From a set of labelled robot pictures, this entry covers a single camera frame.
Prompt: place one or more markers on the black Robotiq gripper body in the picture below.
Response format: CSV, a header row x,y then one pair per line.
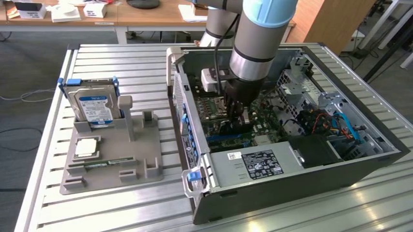
x,y
244,90

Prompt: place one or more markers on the low-profile Nvidia graphics card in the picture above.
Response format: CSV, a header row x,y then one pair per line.
x,y
232,129

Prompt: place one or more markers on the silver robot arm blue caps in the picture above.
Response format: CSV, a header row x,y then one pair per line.
x,y
258,36

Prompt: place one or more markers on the metal CPU socket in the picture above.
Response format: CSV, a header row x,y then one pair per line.
x,y
214,108

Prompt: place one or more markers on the green motherboard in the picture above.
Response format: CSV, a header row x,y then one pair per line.
x,y
265,125

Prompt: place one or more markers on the blue expansion slot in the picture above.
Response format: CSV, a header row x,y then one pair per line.
x,y
226,137

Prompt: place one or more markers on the long black expansion slot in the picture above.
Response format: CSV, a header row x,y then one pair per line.
x,y
228,142

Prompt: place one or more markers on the small silver heatsink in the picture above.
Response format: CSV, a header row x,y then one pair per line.
x,y
265,140

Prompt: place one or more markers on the perforated metal drive cage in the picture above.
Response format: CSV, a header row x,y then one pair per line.
x,y
290,79

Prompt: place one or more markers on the blue card retention clip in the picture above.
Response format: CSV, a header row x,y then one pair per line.
x,y
185,122

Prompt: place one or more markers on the grey power supply unit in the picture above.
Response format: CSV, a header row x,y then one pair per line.
x,y
258,164

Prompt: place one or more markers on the black fan shroud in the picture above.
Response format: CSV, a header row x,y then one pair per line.
x,y
314,151

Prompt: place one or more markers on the blue case latch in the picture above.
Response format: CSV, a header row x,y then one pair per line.
x,y
193,176

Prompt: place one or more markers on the white paper stack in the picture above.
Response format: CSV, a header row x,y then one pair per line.
x,y
191,14

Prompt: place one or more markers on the black open PC case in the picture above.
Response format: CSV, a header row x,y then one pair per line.
x,y
290,188

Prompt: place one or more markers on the wooden cabinet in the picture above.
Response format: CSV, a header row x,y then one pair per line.
x,y
338,24

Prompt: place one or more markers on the white box with red dot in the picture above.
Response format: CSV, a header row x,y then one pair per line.
x,y
355,38

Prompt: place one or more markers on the black slanted pole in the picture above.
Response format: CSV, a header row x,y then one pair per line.
x,y
375,68

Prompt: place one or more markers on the hard disk with blue caddy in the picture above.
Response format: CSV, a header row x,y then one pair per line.
x,y
94,106

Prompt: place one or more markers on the green RAM stick white label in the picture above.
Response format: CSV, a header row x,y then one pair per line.
x,y
107,163

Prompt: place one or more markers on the grey plastic parts rack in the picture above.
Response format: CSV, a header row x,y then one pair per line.
x,y
113,178

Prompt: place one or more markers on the black round monitor base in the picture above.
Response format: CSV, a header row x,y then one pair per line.
x,y
143,3

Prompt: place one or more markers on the clean silver CPU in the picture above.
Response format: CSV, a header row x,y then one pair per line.
x,y
86,147

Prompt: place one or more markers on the wooden desk white legs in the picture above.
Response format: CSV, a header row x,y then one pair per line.
x,y
87,20

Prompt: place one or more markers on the white labelled box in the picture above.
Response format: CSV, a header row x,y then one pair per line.
x,y
95,10

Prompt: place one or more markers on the white box with round plate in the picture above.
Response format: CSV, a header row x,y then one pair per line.
x,y
64,14

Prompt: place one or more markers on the open white cardboard box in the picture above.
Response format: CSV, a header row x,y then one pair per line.
x,y
31,13

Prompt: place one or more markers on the brown book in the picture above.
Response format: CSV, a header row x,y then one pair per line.
x,y
12,12

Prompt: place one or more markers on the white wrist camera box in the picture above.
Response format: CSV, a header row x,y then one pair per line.
x,y
209,82

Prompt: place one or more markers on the white table frame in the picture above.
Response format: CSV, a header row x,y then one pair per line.
x,y
407,56

